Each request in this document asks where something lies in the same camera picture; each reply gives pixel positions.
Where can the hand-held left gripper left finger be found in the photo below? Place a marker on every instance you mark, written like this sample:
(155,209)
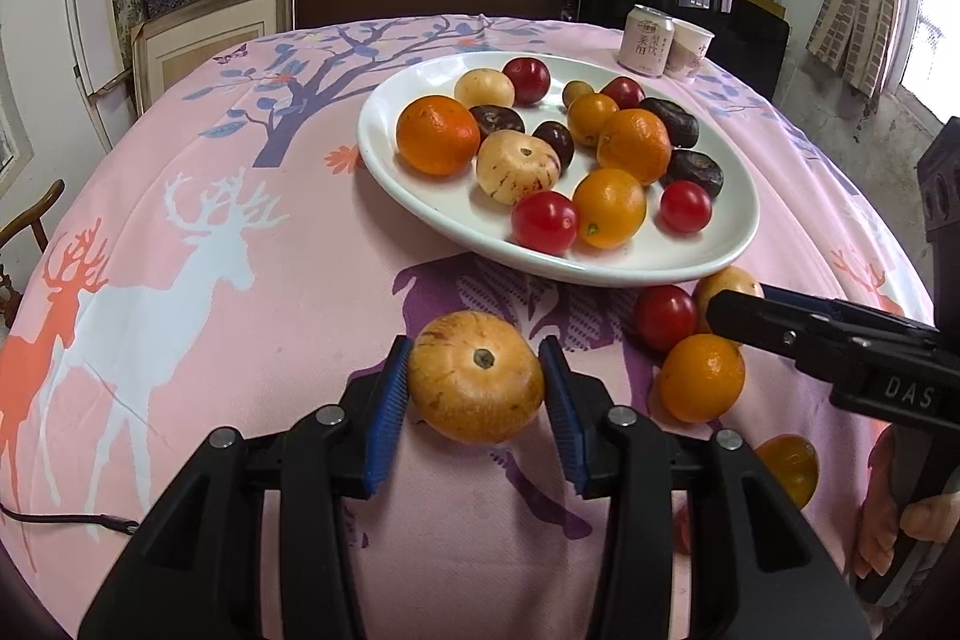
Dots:
(388,419)

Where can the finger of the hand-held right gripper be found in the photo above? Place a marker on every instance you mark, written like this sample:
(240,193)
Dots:
(832,308)
(750,310)

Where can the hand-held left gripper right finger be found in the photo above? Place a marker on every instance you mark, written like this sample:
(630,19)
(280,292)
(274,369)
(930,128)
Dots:
(562,419)

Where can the streaked yellow pepino melon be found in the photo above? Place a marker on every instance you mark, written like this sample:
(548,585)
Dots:
(727,278)

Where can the large yellow pepino melon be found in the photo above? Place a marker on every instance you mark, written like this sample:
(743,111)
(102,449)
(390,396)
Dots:
(476,377)

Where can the red cherry tomato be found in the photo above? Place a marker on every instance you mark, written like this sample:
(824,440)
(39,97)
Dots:
(685,206)
(544,222)
(664,316)

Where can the dark brown water chestnut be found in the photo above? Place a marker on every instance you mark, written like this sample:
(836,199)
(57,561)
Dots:
(697,174)
(675,123)
(496,119)

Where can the white oval plate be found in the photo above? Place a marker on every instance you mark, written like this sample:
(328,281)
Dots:
(457,206)

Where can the red plum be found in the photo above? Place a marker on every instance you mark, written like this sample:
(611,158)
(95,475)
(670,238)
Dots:
(622,91)
(526,80)

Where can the dark purple plum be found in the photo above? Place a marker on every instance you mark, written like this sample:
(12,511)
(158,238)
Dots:
(555,144)

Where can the purple striped pepino melon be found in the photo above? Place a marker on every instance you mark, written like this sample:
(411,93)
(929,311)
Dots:
(517,166)

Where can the small olive brown fruit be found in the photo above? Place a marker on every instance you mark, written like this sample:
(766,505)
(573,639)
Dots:
(577,93)

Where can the large orange mandarin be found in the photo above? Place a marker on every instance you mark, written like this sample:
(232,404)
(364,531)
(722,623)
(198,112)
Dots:
(437,135)

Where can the pale yellow pepino melon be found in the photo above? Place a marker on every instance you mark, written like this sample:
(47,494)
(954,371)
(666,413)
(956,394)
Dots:
(484,89)

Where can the person's right hand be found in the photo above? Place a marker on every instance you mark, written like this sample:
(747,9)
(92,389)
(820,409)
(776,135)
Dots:
(874,520)

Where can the amber cherry tomato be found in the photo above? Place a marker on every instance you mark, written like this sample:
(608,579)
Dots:
(787,467)

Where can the pink deer print tablecloth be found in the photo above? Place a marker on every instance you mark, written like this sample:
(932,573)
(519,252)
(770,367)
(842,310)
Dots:
(262,347)

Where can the white paper cup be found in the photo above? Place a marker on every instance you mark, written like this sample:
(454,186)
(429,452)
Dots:
(690,51)

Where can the silver drink can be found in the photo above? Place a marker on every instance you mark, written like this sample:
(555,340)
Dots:
(645,44)

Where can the bright glass window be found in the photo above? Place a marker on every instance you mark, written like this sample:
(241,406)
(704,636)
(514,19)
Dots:
(937,33)

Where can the wooden chair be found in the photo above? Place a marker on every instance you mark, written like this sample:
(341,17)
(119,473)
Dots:
(34,212)

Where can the cream framed panel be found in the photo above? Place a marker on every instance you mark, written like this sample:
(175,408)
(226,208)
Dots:
(210,40)

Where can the white framed window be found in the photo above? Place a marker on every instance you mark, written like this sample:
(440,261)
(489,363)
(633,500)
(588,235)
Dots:
(11,145)

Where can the white trim strip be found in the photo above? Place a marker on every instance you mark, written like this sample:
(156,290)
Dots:
(79,10)

